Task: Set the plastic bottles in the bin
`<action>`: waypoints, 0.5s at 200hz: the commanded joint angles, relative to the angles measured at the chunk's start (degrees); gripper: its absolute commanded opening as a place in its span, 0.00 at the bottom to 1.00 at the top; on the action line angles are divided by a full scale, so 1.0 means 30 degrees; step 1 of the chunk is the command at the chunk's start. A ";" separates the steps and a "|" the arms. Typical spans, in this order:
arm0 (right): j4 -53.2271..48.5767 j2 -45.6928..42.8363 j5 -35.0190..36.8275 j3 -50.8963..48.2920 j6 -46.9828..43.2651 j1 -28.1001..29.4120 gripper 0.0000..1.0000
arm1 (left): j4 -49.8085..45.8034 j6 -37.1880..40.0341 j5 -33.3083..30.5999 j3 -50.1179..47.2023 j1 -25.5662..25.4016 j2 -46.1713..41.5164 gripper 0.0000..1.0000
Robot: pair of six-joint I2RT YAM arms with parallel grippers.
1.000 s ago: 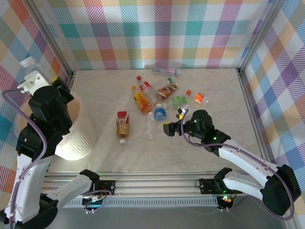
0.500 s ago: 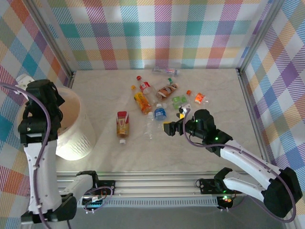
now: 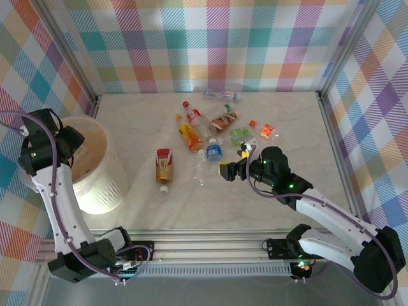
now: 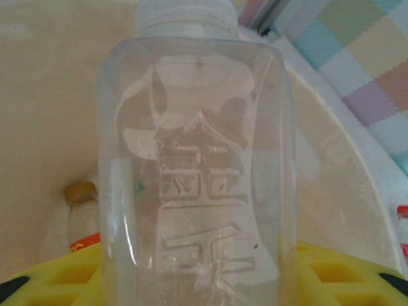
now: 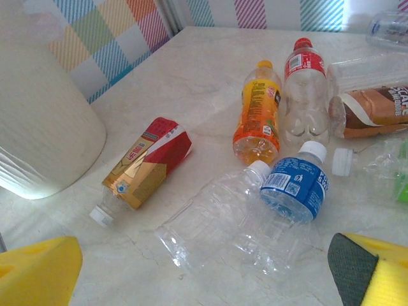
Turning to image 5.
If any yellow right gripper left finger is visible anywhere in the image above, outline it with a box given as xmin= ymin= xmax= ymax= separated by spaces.
xmin=0 ymin=235 xmax=84 ymax=306

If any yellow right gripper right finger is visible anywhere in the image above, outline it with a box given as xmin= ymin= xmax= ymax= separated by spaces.
xmin=327 ymin=232 xmax=408 ymax=306

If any green label bottle white cap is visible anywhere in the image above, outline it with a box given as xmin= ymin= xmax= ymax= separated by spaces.
xmin=331 ymin=138 xmax=408 ymax=205

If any blue label bottle white cap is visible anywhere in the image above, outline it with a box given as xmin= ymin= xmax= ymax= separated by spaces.
xmin=259 ymin=140 xmax=331 ymax=224

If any red gold label bottle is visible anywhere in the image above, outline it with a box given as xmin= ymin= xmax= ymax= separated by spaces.
xmin=89 ymin=116 xmax=194 ymax=228

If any clear bottle white cap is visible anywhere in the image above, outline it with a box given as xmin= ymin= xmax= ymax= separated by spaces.
xmin=153 ymin=159 xmax=307 ymax=282

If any brown coffee label bottle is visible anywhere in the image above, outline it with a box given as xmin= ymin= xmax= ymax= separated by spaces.
xmin=328 ymin=84 xmax=408 ymax=140

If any cream round waste bin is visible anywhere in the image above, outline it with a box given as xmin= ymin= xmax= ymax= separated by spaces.
xmin=0 ymin=0 xmax=108 ymax=201

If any cola bottle red cap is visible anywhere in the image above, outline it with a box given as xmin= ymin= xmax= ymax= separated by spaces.
xmin=281 ymin=37 xmax=333 ymax=149

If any orange juice bottle yellow cap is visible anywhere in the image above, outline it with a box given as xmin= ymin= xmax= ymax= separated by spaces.
xmin=231 ymin=59 xmax=284 ymax=167

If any clear bottle green cap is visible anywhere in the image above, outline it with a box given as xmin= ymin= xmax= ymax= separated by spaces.
xmin=326 ymin=52 xmax=408 ymax=96

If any clear bottle purple label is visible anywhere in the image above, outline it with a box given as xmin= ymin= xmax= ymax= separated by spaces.
xmin=365 ymin=8 xmax=408 ymax=51

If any aluminium frame post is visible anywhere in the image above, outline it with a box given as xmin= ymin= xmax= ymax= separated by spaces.
xmin=155 ymin=0 xmax=185 ymax=36

